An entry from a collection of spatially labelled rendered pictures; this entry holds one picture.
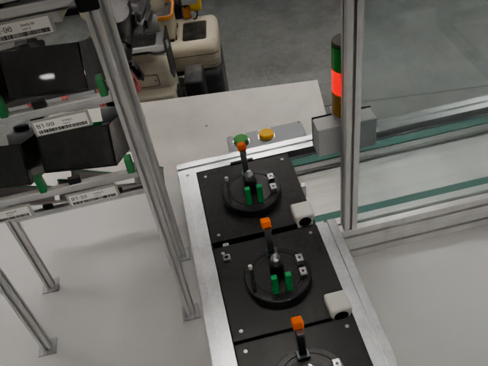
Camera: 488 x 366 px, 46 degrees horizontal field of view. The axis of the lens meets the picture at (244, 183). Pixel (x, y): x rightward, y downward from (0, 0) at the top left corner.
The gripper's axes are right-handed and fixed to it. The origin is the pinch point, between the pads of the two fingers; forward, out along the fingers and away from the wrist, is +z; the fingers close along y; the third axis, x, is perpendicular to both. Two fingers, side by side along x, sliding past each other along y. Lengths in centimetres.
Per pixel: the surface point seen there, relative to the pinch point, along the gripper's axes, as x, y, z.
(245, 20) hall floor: 225, -14, -184
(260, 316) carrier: 13, 29, 42
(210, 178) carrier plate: 29.5, 13.6, 6.0
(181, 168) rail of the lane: 32.1, 5.1, 1.8
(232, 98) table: 60, 13, -33
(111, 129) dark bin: -17.5, 8.0, 13.8
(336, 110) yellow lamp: -2.7, 46.2, 6.3
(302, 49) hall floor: 209, 25, -145
